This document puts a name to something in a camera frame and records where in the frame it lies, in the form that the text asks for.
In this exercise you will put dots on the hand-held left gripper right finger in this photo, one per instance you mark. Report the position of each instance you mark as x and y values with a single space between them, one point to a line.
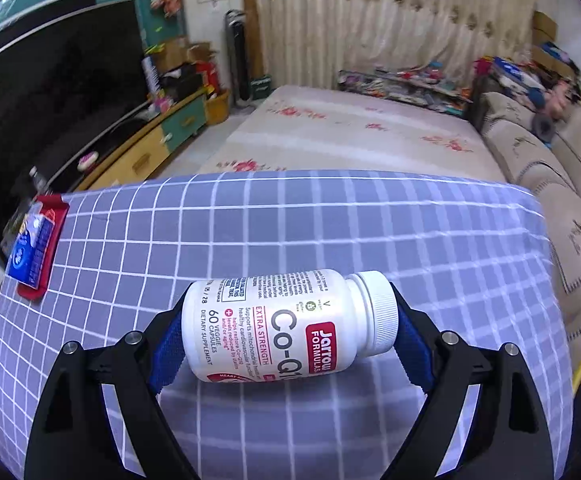
413 350

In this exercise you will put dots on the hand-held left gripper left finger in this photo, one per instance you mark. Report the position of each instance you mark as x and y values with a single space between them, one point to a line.
168 355

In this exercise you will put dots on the white pill bottle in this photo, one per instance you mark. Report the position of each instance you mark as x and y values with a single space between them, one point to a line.
280 330

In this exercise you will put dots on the blue checked tablecloth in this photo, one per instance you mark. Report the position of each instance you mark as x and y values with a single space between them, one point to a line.
320 230

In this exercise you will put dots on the blue tissue pack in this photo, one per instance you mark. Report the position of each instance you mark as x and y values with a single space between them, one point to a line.
28 255

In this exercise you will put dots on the red plastic tray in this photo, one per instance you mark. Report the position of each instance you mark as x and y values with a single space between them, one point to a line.
59 207

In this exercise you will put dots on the pink round case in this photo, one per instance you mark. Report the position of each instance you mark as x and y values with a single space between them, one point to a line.
89 160

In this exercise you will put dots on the beige sofa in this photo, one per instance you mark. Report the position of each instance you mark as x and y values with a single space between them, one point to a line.
545 185

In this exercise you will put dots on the clear water bottle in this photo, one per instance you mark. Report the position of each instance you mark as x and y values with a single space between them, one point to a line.
35 180

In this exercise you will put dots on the floral white mat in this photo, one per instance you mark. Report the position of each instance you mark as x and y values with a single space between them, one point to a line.
345 135

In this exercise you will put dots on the teal wooden television stand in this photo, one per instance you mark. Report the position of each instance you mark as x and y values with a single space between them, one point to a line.
180 120

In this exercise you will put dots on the yellow bucket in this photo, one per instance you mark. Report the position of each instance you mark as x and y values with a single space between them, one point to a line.
218 107

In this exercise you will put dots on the cluttered glass coffee table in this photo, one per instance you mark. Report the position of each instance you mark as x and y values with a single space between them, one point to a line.
400 85

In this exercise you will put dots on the black bag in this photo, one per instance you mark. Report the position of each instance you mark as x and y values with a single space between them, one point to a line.
180 80

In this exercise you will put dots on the large black television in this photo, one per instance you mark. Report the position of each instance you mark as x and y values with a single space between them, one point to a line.
45 100

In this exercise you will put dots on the green crate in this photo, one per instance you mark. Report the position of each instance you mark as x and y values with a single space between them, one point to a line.
260 87

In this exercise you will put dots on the pile of bags and clothes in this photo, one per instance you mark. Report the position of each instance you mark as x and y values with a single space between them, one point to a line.
510 72

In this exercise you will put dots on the open cardboard box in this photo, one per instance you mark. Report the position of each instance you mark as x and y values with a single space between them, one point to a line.
190 52

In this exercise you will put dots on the black tower fan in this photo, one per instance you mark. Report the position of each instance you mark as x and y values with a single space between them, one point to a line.
238 55

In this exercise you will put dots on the beige patterned curtain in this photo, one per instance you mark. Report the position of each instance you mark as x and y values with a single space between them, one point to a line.
370 20

